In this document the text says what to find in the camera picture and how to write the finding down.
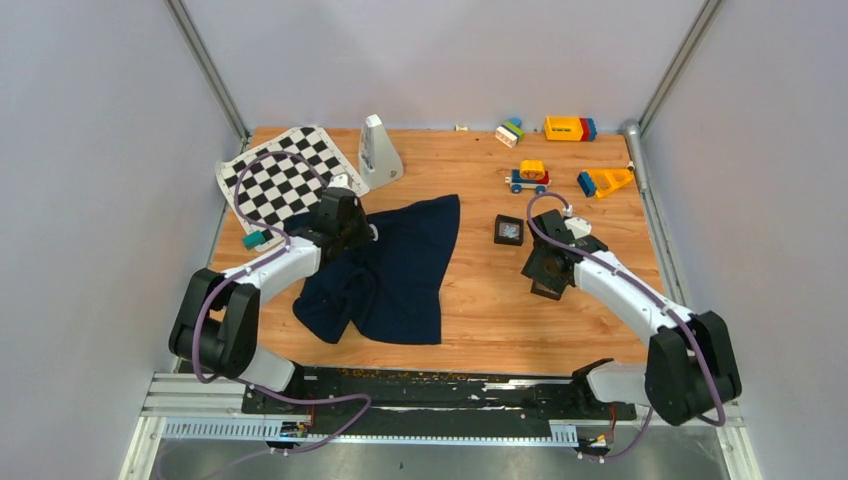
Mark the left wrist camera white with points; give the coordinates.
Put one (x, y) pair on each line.
(341, 181)

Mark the grey metal pipe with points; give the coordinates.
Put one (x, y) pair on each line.
(632, 134)

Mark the white metronome-shaped object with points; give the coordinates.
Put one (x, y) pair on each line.
(379, 162)

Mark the yellow red blue brick box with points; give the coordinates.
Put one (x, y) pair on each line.
(570, 129)

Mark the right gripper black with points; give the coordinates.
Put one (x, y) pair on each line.
(532, 270)

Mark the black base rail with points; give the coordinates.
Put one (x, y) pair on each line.
(409, 403)

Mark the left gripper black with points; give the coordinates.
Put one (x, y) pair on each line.
(367, 233)

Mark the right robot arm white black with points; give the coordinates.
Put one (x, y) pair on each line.
(690, 367)

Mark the orange blue toy ramp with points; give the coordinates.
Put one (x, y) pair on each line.
(600, 183)

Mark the toy car with yellow top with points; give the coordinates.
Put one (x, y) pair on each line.
(530, 175)

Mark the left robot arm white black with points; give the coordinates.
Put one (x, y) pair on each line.
(217, 322)

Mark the checkerboard calibration mat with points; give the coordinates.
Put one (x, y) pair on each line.
(283, 177)

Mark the navy blue garment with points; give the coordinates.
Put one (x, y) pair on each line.
(389, 289)

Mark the white green blue brick stack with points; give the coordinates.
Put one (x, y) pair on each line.
(510, 132)

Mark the teal block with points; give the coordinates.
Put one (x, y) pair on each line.
(253, 240)

